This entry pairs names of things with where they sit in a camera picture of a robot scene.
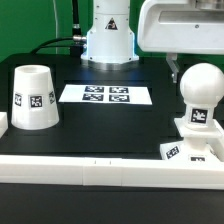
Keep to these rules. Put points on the white lamp shade cone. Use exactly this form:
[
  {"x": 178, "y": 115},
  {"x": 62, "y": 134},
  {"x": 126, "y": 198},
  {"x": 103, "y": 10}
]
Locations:
[{"x": 34, "y": 102}]

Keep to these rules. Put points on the white lamp base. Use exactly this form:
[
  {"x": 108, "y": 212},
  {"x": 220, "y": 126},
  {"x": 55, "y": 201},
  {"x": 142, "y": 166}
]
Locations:
[{"x": 201, "y": 145}]

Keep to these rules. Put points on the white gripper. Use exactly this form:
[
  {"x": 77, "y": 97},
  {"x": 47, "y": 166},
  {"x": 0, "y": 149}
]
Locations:
[{"x": 181, "y": 26}]

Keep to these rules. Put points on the white marker sheet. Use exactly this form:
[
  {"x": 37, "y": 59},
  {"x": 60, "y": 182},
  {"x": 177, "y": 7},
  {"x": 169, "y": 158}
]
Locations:
[{"x": 106, "y": 94}]

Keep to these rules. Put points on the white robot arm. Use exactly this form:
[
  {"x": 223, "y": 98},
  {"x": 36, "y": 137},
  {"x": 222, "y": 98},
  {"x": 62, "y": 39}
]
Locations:
[{"x": 110, "y": 43}]

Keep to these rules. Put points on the white lamp bulb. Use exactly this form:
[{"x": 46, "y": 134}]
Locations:
[{"x": 202, "y": 87}]

